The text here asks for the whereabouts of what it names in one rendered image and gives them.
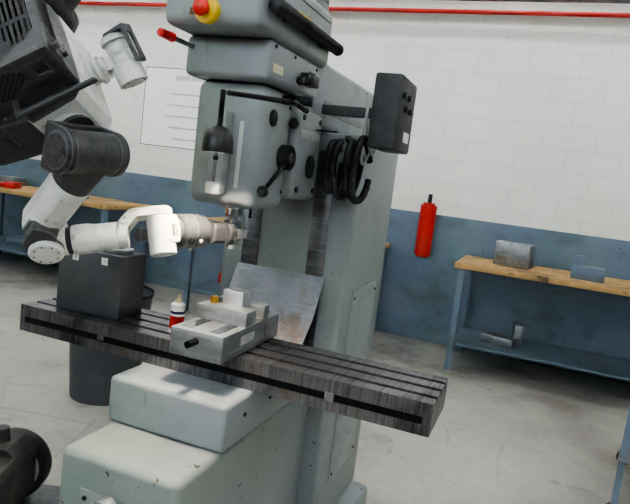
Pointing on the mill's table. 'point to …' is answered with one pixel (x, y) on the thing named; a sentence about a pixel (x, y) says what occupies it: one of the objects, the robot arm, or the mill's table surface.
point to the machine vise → (223, 336)
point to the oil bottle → (177, 312)
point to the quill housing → (243, 145)
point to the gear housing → (248, 63)
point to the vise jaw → (226, 313)
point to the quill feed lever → (286, 156)
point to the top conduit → (305, 26)
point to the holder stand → (102, 283)
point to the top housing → (257, 24)
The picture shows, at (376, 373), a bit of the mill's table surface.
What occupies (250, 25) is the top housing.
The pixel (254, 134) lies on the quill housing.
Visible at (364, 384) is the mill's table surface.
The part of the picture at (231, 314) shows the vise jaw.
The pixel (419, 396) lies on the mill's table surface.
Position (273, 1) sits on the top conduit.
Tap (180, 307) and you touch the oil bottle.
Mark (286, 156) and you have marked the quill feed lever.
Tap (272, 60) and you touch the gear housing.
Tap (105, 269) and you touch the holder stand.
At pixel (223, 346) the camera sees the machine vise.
